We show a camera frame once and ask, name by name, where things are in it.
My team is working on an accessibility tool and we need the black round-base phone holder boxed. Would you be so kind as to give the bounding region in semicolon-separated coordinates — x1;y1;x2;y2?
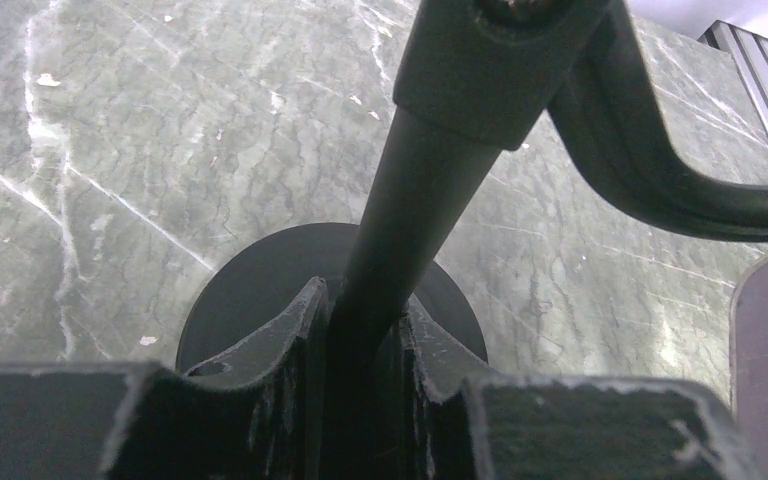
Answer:
176;1;768;479

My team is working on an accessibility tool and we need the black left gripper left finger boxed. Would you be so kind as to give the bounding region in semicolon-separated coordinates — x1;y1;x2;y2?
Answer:
0;278;328;479

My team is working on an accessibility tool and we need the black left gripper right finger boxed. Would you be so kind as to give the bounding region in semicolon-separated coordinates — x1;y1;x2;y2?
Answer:
400;299;763;479

